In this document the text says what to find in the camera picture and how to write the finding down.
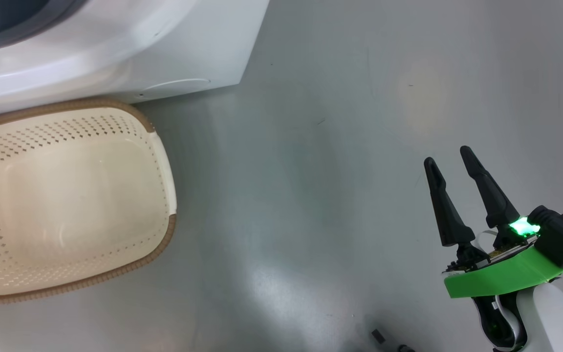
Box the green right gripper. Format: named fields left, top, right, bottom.
left=423, top=145, right=563, bottom=299

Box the white front-load washing machine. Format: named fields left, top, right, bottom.
left=0, top=0, right=271, bottom=120

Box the grey rubber door gasket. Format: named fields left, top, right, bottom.
left=0, top=0, right=87, bottom=54

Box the round drain filter cover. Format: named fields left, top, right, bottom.
left=142, top=78, right=211, bottom=96

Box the cream perforated laundry basket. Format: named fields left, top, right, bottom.
left=0, top=96, right=178, bottom=305

